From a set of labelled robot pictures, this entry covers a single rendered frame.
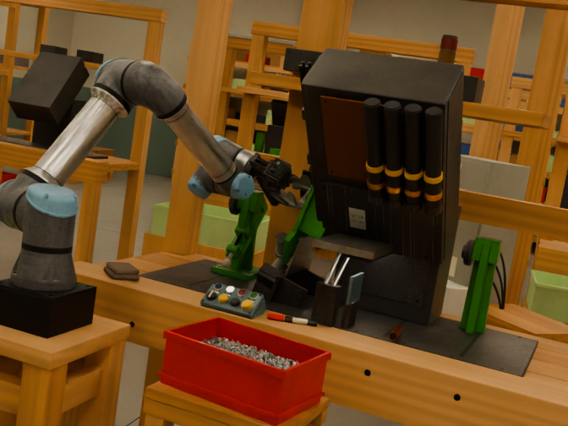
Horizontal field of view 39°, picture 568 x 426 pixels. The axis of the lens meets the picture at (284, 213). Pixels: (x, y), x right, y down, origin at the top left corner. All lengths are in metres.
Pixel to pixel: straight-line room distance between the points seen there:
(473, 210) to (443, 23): 9.86
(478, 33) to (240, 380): 10.80
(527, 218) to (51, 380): 1.46
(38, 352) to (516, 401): 1.06
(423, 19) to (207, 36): 9.71
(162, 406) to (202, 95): 1.29
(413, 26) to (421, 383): 10.65
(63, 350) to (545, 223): 1.45
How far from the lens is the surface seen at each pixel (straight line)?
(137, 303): 2.22
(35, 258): 1.94
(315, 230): 2.22
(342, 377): 2.00
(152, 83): 2.06
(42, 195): 1.92
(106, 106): 2.13
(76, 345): 1.89
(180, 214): 2.82
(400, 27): 12.42
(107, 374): 2.06
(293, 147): 2.63
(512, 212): 2.55
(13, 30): 7.50
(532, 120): 2.33
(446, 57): 2.53
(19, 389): 1.92
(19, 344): 1.87
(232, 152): 2.37
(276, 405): 1.69
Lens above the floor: 1.45
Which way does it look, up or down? 7 degrees down
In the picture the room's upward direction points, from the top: 9 degrees clockwise
